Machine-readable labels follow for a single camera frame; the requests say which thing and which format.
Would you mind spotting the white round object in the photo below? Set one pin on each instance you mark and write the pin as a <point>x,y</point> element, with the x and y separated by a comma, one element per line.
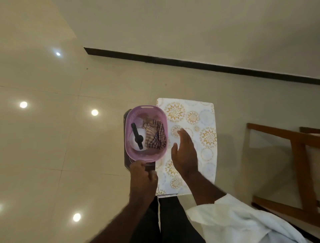
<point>133,142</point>

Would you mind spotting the person's right hand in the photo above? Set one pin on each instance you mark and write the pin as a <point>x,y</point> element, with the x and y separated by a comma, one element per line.
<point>185,157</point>

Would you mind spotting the checked cloth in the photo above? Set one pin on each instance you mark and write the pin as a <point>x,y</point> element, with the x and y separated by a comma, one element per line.
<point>156,136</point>

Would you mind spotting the dark stool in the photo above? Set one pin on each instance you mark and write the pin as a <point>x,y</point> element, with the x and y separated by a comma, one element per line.
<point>126,160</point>

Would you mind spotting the black trousers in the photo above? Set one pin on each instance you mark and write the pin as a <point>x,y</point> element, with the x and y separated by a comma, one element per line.
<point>175,220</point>

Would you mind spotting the person's left fingers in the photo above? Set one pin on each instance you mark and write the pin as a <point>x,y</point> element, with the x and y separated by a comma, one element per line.
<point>138,164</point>

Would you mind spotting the white shirt sleeve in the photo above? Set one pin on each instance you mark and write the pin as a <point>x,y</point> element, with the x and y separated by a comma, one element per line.
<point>237,220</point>

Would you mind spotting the floral patterned table cover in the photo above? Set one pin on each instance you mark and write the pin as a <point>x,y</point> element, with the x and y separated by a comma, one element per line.
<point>197,120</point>

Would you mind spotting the person's left forearm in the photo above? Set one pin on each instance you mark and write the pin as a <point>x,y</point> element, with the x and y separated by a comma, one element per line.
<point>120,222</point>

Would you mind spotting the purple plastic basket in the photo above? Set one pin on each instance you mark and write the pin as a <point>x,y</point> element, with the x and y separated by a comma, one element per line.
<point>160,117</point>

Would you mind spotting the brown wooden chair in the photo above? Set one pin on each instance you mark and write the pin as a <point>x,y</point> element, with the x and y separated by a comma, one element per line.
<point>300,160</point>

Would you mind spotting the person's right thumb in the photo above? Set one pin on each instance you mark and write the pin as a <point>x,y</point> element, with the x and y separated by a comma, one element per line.
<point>174,151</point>

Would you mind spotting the person's left hand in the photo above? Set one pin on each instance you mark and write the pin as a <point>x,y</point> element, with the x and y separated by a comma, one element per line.
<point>142,182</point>

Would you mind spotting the person's right forearm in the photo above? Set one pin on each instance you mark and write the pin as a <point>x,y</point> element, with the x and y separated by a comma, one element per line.
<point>202,189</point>

